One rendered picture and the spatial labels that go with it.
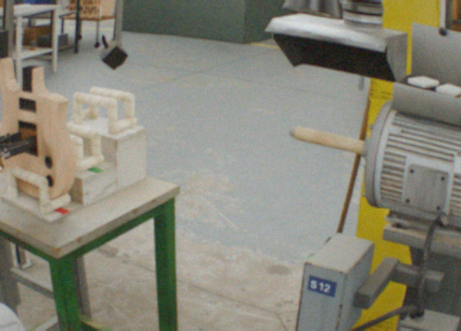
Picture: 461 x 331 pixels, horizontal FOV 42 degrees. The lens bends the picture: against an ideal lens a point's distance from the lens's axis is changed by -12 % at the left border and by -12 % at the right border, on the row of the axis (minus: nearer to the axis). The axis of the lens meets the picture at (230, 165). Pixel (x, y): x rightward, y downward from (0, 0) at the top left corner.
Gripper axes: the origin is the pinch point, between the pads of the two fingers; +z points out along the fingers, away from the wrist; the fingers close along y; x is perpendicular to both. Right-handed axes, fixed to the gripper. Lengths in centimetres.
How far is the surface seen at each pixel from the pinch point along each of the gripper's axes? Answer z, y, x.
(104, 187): 21.1, 13.7, -18.4
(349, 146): 22, 90, 10
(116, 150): 27.0, 13.7, -8.5
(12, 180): -2.2, -6.9, -14.5
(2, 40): 69, -107, 13
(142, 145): 39.3, 13.7, -10.1
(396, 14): 111, 71, 35
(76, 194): 10.9, 10.8, -18.3
